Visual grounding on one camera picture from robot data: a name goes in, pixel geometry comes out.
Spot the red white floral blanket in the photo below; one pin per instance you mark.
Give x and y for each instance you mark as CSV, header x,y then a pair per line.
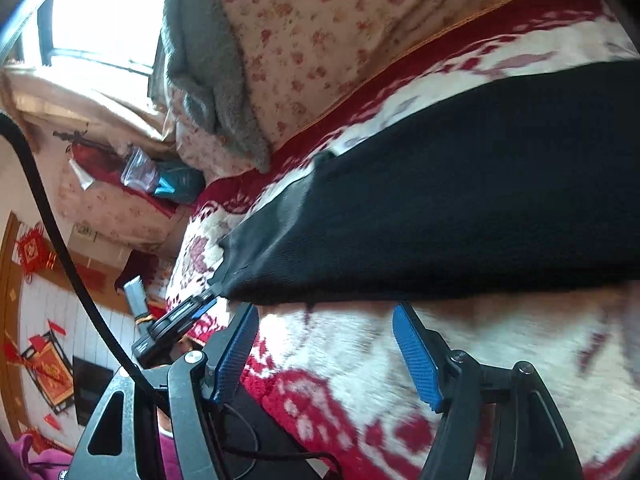
x,y
332,375

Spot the red framed wall decoration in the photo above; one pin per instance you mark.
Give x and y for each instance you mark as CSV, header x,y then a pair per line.
x,y
48,366

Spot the floral pink quilt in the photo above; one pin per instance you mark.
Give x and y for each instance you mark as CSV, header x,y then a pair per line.
x,y
302,57

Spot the beige curtain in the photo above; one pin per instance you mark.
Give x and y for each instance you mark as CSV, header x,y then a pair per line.
x,y
47,100

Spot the black camera box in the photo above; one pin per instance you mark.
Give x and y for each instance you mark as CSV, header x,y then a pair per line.
x,y
136,300

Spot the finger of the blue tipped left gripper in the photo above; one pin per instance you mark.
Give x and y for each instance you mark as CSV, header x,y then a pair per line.
x,y
193,307

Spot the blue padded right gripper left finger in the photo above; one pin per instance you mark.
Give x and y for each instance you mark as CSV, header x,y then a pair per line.
x,y
199,384

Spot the black wall television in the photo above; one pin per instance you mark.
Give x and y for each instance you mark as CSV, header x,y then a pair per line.
x,y
90,381

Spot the grey fleece garment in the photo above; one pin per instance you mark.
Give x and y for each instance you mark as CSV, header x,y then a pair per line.
x,y
203,62

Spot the teal plastic bag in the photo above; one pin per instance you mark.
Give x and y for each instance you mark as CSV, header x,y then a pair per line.
x,y
171,180

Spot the black knit pants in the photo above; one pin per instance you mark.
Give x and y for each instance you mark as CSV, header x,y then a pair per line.
x,y
524,184

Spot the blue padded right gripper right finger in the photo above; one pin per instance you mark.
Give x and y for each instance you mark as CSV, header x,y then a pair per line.
x,y
448,381

